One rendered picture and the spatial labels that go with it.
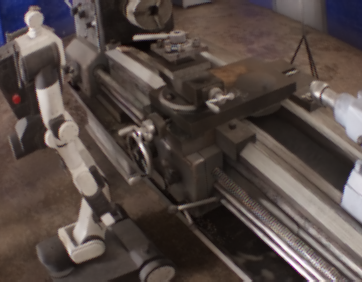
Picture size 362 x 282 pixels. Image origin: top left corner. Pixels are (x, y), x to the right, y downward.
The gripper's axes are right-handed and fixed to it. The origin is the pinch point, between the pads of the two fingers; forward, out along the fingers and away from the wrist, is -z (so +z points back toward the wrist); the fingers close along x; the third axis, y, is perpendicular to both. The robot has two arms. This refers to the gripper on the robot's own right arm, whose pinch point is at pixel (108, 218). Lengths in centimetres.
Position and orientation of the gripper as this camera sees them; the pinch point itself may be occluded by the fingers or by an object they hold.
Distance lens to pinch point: 178.9
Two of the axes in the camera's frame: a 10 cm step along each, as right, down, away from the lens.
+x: 8.1, -5.3, 2.6
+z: -2.8, -7.3, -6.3
